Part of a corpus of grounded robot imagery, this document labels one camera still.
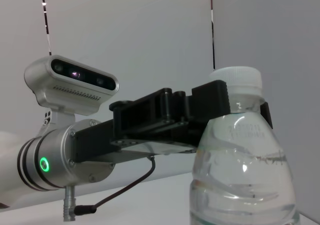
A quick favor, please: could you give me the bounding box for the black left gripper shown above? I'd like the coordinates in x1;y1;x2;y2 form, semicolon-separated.
73;118;210;165

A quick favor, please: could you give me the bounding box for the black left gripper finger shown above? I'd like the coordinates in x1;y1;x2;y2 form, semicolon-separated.
108;79;231;136
259;101;274;130

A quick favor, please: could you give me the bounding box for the clear green-label water bottle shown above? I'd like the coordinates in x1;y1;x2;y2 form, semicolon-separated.
189;66;301;225

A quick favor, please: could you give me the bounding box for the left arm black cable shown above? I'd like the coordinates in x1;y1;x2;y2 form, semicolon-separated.
62;156;157;223

